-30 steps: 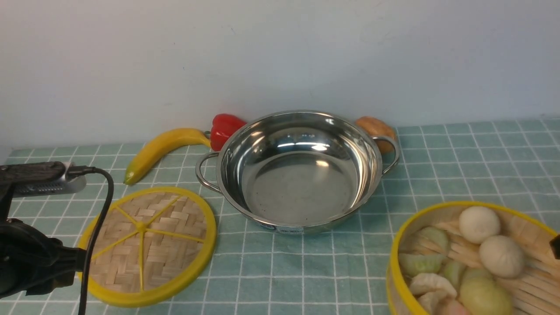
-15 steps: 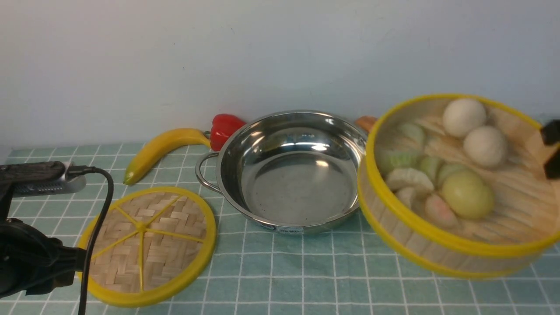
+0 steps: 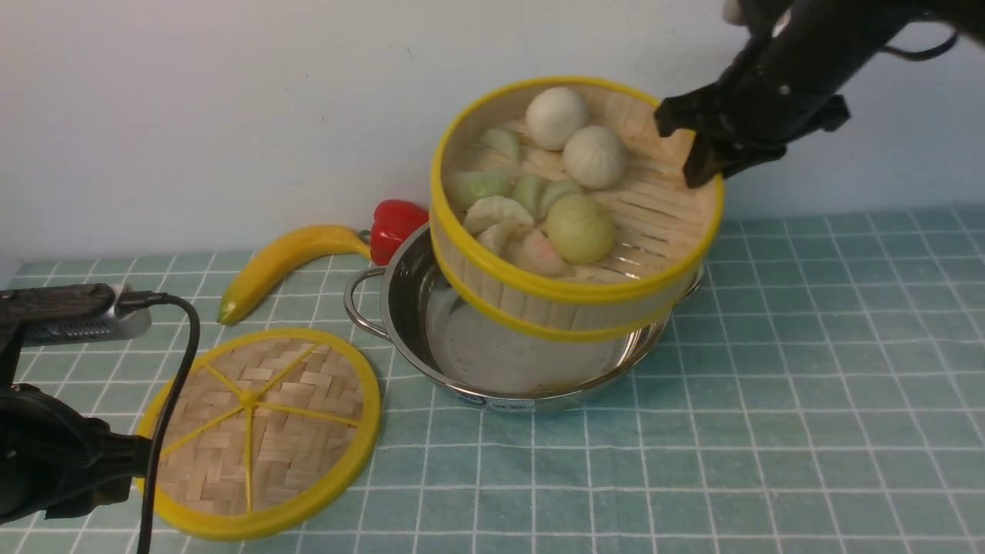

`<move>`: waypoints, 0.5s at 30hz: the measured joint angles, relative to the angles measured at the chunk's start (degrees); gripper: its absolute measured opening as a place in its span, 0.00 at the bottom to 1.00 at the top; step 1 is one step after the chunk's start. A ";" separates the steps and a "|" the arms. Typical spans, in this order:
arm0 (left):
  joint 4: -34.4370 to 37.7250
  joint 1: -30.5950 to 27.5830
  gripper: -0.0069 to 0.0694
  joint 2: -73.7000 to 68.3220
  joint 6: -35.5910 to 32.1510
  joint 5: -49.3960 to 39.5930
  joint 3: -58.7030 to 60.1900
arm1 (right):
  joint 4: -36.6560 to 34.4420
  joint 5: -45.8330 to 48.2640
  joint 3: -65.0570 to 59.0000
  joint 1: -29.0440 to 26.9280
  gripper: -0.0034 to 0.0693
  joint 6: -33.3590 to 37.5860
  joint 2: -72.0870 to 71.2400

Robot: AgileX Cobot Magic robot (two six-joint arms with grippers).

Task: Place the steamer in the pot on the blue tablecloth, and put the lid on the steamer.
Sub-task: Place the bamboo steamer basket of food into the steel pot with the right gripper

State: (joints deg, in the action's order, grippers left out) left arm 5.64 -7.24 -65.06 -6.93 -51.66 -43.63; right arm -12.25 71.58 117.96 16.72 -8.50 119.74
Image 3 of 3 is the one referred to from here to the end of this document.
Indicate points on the beige dumpling bottom left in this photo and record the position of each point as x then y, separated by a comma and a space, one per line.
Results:
496, 237

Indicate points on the white bun lower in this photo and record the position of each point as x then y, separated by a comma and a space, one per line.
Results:
595, 157

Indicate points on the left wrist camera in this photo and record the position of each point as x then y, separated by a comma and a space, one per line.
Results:
65, 315

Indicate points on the green dumpling top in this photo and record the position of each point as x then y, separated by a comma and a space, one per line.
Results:
505, 142

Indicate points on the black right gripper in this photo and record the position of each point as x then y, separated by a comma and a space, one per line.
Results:
775, 93

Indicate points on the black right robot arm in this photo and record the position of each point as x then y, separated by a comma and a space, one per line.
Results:
852, 32

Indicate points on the yellow-rimmed bamboo steamer basket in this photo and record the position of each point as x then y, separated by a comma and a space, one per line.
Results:
664, 230

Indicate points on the white pleated dumpling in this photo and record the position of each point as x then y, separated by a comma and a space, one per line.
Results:
485, 213

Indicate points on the white bun upper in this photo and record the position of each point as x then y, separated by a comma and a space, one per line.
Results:
554, 115

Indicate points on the green dumpling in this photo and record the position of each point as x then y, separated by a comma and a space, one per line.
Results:
505, 142
464, 189
528, 192

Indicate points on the green checkered tablecloth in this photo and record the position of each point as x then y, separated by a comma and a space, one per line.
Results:
823, 392

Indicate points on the stainless steel pot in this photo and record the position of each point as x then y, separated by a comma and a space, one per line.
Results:
410, 304

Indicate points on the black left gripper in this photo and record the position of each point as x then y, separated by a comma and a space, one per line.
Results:
59, 462

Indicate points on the red bell pepper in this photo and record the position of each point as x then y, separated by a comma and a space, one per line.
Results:
393, 222

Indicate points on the white bun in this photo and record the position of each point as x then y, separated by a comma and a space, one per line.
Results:
595, 157
554, 115

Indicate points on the green dumpling left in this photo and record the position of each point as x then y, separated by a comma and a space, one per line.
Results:
464, 189

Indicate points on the yellow plastic banana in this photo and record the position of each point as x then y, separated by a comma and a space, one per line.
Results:
280, 258

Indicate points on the pink dumpling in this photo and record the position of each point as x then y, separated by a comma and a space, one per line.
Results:
532, 251

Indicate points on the yellow-green round bun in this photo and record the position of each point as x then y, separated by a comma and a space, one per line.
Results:
580, 228

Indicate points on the green dumpling middle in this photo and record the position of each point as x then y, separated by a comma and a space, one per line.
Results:
528, 192

